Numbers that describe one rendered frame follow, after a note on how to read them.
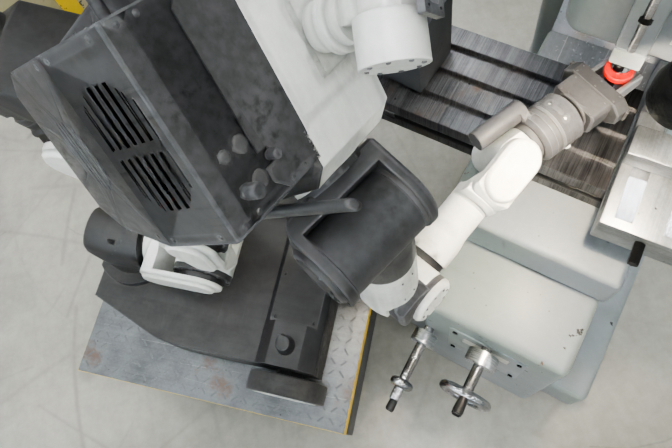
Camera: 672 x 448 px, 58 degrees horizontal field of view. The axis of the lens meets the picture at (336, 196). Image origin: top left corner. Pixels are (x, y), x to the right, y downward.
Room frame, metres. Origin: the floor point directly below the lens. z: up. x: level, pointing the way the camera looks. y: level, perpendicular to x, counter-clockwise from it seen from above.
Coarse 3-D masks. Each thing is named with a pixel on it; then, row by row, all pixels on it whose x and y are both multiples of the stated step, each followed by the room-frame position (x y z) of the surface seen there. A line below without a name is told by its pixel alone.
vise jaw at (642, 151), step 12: (636, 132) 0.35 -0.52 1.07; (648, 132) 0.34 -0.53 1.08; (660, 132) 0.33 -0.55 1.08; (636, 144) 0.33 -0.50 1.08; (648, 144) 0.32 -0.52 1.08; (660, 144) 0.31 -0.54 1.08; (624, 156) 0.32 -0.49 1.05; (636, 156) 0.31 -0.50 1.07; (648, 156) 0.30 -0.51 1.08; (660, 156) 0.29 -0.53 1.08; (648, 168) 0.29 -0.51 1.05; (660, 168) 0.28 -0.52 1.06
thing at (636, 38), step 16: (640, 0) 0.36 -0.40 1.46; (656, 0) 0.34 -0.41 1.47; (640, 16) 0.35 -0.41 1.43; (656, 16) 0.34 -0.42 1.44; (624, 32) 0.36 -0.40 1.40; (640, 32) 0.35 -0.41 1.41; (656, 32) 0.33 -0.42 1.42; (624, 48) 0.35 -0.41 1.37; (640, 48) 0.34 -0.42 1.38; (624, 64) 0.34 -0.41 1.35; (640, 64) 0.33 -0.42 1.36
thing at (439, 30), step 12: (444, 0) 0.69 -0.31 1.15; (432, 24) 0.66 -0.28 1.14; (444, 24) 0.69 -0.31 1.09; (432, 36) 0.66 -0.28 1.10; (444, 36) 0.69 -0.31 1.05; (432, 48) 0.66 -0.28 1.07; (444, 48) 0.69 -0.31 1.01; (408, 72) 0.66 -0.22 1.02; (420, 72) 0.64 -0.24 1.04; (432, 72) 0.66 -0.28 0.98; (408, 84) 0.66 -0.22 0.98; (420, 84) 0.64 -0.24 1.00
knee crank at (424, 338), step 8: (416, 328) 0.27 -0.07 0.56; (424, 328) 0.26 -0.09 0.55; (432, 328) 0.25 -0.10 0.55; (416, 336) 0.25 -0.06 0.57; (424, 336) 0.24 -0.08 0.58; (432, 336) 0.23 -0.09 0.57; (416, 344) 0.23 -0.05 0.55; (424, 344) 0.22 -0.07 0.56; (432, 344) 0.22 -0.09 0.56; (416, 352) 0.21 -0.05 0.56; (408, 360) 0.20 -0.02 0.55; (416, 360) 0.20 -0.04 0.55; (408, 368) 0.19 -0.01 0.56; (392, 376) 0.18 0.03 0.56; (400, 376) 0.18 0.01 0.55; (408, 376) 0.17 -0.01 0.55; (400, 384) 0.16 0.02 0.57; (408, 384) 0.15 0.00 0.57; (392, 392) 0.15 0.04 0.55; (400, 392) 0.14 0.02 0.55; (392, 400) 0.13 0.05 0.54; (392, 408) 0.12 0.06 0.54
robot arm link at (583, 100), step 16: (576, 64) 0.47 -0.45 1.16; (576, 80) 0.44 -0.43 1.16; (592, 80) 0.43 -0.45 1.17; (544, 96) 0.43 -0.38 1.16; (560, 96) 0.41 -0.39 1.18; (576, 96) 0.41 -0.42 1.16; (592, 96) 0.40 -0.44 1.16; (608, 96) 0.39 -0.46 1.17; (544, 112) 0.40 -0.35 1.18; (560, 112) 0.39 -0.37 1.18; (576, 112) 0.38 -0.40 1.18; (592, 112) 0.37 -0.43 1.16; (608, 112) 0.37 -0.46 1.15; (624, 112) 0.36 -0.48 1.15; (560, 128) 0.36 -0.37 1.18; (576, 128) 0.36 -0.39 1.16; (592, 128) 0.36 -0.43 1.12
